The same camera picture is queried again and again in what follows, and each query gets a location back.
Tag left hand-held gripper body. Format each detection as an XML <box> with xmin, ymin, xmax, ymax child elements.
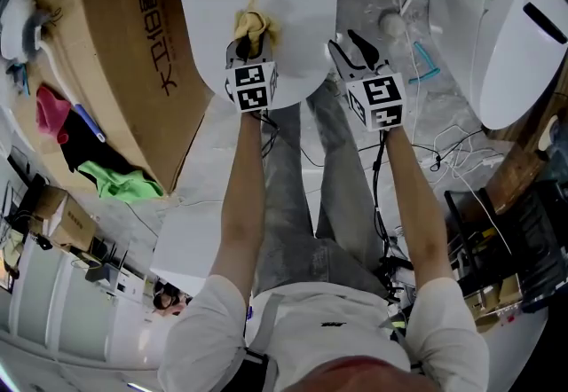
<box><xmin>224</xmin><ymin>59</ymin><xmax>280</xmax><ymax>115</ymax></box>

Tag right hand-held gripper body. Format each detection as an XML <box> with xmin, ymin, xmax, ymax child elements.
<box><xmin>343</xmin><ymin>61</ymin><xmax>407</xmax><ymax>132</ymax></box>

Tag yellow cleaning cloth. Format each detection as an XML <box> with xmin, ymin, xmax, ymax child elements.
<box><xmin>233</xmin><ymin>0</ymin><xmax>283</xmax><ymax>59</ymax></box>

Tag white toilet lid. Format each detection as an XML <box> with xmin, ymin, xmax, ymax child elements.
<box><xmin>176</xmin><ymin>0</ymin><xmax>341</xmax><ymax>112</ymax></box>

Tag person's left forearm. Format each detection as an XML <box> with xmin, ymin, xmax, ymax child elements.
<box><xmin>208</xmin><ymin>108</ymin><xmax>268</xmax><ymax>294</ymax></box>

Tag person's right forearm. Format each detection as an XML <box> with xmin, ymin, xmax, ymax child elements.
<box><xmin>383</xmin><ymin>126</ymin><xmax>456</xmax><ymax>294</ymax></box>

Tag white smart toilet black panel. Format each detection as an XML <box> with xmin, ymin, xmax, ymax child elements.
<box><xmin>428</xmin><ymin>0</ymin><xmax>568</xmax><ymax>131</ymax></box>

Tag grey round ball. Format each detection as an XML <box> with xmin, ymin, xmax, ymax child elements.
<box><xmin>379</xmin><ymin>11</ymin><xmax>407</xmax><ymax>38</ymax></box>

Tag large cardboard box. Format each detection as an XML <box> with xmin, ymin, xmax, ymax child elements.
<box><xmin>26</xmin><ymin>0</ymin><xmax>212</xmax><ymax>197</ymax></box>

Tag person's grey trousers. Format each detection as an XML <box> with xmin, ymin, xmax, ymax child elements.
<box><xmin>252</xmin><ymin>79</ymin><xmax>392</xmax><ymax>294</ymax></box>

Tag wooden platform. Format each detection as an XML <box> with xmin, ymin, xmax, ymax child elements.
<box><xmin>483</xmin><ymin>57</ymin><xmax>568</xmax><ymax>215</ymax></box>

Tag green cloth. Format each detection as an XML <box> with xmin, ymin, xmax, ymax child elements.
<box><xmin>77</xmin><ymin>159</ymin><xmax>165</xmax><ymax>201</ymax></box>

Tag white rectangular basin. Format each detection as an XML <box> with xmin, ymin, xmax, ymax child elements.
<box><xmin>149</xmin><ymin>199</ymin><xmax>233</xmax><ymax>294</ymax></box>

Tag black cloth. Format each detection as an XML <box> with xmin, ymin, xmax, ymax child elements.
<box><xmin>59</xmin><ymin>108</ymin><xmax>144</xmax><ymax>176</ymax></box>

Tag red cloth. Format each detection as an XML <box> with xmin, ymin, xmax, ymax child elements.
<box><xmin>35</xmin><ymin>85</ymin><xmax>73</xmax><ymax>145</ymax></box>

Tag person's white shirt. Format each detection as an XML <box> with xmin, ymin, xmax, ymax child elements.
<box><xmin>157</xmin><ymin>274</ymin><xmax>492</xmax><ymax>392</ymax></box>

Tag small cardboard box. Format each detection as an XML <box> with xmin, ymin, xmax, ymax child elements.
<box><xmin>28</xmin><ymin>184</ymin><xmax>97</xmax><ymax>252</ymax></box>

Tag white cabinet row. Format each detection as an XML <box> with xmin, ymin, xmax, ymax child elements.
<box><xmin>0</xmin><ymin>230</ymin><xmax>188</xmax><ymax>372</ymax></box>

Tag white power cable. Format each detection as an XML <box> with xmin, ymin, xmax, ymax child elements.
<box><xmin>389</xmin><ymin>0</ymin><xmax>512</xmax><ymax>259</ymax></box>

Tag white toilet brush blue handle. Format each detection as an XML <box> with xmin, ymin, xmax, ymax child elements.
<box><xmin>0</xmin><ymin>0</ymin><xmax>108</xmax><ymax>144</ymax></box>

